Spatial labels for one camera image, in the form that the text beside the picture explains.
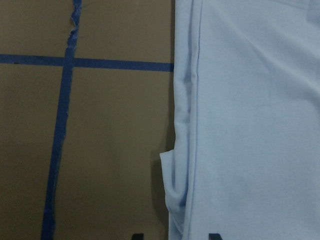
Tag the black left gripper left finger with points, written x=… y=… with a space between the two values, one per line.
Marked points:
x=137 y=233

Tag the light blue t-shirt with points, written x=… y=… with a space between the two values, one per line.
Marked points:
x=246 y=87

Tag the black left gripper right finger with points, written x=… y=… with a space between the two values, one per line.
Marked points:
x=214 y=233

